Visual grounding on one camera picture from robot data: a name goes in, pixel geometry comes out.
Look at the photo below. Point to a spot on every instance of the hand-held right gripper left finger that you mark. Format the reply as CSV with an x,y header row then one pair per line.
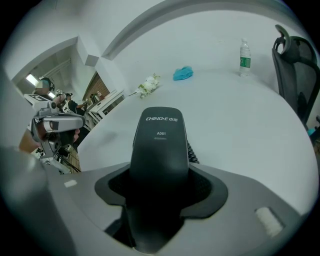
x,y
82,200

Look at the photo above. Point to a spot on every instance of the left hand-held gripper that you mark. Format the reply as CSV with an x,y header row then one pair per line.
x,y
37,102

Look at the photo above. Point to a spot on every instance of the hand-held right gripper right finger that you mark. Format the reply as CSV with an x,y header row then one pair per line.
x,y
237,200

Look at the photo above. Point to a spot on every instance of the black telephone handset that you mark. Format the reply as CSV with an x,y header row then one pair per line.
x,y
160,150

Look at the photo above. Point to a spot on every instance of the person's left forearm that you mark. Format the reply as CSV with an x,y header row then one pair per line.
x,y
27,142

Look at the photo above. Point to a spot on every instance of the black office chair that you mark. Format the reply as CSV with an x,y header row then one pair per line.
x,y
287,80
310,57

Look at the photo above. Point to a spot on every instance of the person's left hand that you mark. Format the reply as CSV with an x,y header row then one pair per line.
x,y
76,136

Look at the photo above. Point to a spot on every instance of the small white table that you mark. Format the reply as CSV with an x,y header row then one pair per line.
x,y
110,98

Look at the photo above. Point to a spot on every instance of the ceiling light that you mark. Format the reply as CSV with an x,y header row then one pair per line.
x,y
31,79

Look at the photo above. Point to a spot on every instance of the white artificial flowers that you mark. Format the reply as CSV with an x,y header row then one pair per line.
x,y
148,86

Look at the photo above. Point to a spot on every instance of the blue cloth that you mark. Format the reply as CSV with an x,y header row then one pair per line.
x,y
183,73

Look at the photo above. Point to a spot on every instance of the clear water bottle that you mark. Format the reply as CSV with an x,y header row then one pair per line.
x,y
245,60

